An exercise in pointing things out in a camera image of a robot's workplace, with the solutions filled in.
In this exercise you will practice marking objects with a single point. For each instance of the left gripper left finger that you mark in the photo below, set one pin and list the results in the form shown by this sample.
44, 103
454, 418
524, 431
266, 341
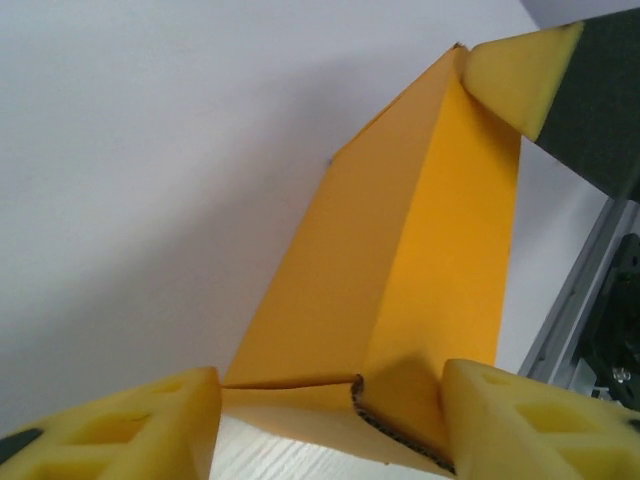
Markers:
115, 435

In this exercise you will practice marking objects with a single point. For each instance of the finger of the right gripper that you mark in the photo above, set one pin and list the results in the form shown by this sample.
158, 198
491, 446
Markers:
575, 90

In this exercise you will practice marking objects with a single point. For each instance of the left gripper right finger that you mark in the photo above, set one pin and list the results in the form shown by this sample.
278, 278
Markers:
525, 430

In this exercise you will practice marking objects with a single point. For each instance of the orange cardboard box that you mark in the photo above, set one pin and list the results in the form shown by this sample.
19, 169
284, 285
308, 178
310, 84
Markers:
450, 225

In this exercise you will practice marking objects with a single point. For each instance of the aluminium mounting rail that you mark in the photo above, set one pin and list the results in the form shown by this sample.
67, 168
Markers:
560, 320

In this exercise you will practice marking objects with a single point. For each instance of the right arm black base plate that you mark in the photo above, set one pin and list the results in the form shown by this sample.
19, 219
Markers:
620, 300

